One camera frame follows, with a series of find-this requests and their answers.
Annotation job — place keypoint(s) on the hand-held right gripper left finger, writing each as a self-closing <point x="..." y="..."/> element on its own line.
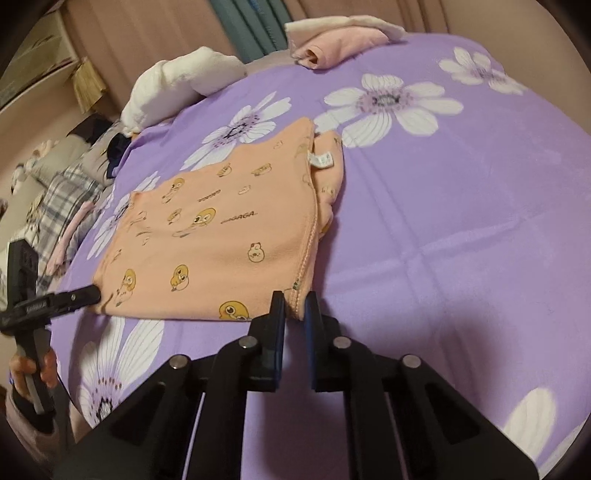
<point x="279" y="350"/>

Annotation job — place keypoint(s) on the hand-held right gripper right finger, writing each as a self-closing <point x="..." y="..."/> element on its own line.
<point x="312" y="346"/>

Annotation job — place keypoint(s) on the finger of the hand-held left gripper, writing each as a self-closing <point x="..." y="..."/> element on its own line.
<point x="76" y="297"/>

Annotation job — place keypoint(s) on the orange printed shirt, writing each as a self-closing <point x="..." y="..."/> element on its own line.
<point x="221" y="240"/>

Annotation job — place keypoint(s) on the person's left forearm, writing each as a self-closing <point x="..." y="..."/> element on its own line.
<point x="27" y="434"/>

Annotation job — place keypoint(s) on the dark navy clothes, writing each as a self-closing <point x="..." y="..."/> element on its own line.
<point x="117" y="147"/>

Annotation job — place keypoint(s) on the person's left hand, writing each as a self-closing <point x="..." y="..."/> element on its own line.
<point x="21" y="367"/>

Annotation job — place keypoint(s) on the pink folded garment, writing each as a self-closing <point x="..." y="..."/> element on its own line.
<point x="69" y="230"/>

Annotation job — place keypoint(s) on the plaid blanket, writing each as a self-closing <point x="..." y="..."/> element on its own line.
<point x="60" y="198"/>

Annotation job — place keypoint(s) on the plush toys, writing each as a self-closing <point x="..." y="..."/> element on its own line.
<point x="23" y="170"/>

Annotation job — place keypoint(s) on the beige pillow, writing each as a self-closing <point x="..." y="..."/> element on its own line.
<point x="60" y="152"/>

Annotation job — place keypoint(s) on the grey pillow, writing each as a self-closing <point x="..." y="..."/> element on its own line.
<point x="99" y="166"/>

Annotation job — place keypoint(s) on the dark brown pillow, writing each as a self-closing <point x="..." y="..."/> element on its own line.
<point x="92" y="124"/>

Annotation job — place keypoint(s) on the purple floral blanket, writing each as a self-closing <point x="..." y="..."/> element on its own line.
<point x="438" y="207"/>

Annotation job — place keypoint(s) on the white plush blanket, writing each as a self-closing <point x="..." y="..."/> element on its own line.
<point x="184" y="74"/>

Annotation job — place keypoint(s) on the beige curtain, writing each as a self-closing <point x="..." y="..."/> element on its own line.
<point x="138" y="37"/>

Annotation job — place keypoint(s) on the pink rolled garment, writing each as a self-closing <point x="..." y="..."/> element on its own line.
<point x="341" y="46"/>

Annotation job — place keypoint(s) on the teal curtain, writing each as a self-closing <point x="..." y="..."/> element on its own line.
<point x="249" y="27"/>

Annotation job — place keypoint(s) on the white wall shelf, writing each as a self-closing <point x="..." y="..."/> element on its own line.
<point x="37" y="55"/>

